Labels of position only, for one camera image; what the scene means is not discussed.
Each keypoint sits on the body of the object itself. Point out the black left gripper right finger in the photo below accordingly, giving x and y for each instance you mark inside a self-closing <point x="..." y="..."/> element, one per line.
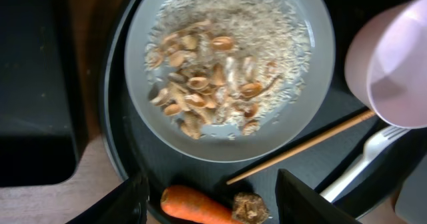
<point x="299" y="204"/>

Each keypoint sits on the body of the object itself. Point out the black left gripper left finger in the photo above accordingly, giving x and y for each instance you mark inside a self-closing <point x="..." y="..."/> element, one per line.
<point x="126" y="204"/>

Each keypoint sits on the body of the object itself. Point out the small pink saucer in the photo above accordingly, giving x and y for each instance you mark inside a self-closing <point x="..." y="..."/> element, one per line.
<point x="385" y="65"/>

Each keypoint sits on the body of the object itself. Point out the grey dishwasher rack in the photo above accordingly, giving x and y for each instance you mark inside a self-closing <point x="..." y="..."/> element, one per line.
<point x="411" y="205"/>

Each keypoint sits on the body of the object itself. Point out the round black serving tray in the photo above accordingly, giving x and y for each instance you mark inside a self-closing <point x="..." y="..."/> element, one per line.
<point x="135" y="149"/>

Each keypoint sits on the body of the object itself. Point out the brown food lump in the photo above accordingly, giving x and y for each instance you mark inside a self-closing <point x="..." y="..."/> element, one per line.
<point x="249" y="208"/>

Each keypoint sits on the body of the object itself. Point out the orange carrot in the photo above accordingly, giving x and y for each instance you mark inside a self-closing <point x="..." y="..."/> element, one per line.
<point x="189" y="204"/>

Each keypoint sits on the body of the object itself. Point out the grey plate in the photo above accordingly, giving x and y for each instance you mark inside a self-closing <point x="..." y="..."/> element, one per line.
<point x="224" y="144"/>

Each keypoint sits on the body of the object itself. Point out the white plastic fork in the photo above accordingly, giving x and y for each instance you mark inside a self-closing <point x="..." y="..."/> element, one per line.
<point x="372" y="148"/>

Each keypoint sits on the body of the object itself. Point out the wooden chopstick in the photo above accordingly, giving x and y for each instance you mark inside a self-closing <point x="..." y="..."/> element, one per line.
<point x="305" y="145"/>

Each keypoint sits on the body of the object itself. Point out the black rectangular tray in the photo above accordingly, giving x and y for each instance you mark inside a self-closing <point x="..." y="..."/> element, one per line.
<point x="43" y="128"/>

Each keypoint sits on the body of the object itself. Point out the pistachio shells and rice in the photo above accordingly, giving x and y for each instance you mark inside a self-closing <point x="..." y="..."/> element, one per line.
<point x="226" y="62"/>

